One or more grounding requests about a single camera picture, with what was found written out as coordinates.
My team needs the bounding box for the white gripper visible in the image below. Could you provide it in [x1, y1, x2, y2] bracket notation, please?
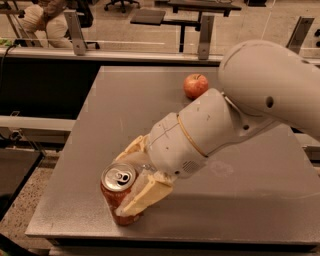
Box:
[115, 113, 207, 217]

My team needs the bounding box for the red coke can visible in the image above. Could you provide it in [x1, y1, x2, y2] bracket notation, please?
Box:
[100, 163, 141, 226]

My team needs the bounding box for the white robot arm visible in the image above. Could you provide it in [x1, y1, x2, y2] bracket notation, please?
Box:
[115, 40, 320, 217]

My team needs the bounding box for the red apple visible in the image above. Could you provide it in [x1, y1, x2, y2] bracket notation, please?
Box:
[183, 73, 209, 100]

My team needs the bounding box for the black desk in background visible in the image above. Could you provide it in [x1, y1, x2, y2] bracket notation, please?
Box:
[130, 0, 241, 53]

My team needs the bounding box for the black office chair base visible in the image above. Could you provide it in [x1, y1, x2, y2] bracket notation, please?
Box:
[104, 0, 141, 13]

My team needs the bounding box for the seated person in beige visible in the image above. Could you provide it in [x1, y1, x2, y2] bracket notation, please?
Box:
[21, 0, 72, 48]

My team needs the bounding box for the metal railing bar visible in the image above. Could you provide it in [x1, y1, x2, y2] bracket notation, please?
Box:
[0, 47, 223, 65]

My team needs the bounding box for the left metal bracket post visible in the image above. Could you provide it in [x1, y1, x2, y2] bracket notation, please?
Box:
[64, 10, 87, 56]

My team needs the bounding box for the metal bracket post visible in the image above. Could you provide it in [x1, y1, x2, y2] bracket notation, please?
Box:
[286, 16, 314, 54]
[198, 15, 214, 60]
[64, 10, 87, 56]

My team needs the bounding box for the middle metal bracket post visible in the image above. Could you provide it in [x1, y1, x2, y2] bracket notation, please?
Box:
[198, 15, 214, 60]

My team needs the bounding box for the black cable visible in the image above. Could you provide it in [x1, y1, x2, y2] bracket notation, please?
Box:
[0, 43, 18, 94]

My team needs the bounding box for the right metal bracket post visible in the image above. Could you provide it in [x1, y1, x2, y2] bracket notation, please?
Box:
[286, 16, 314, 54]

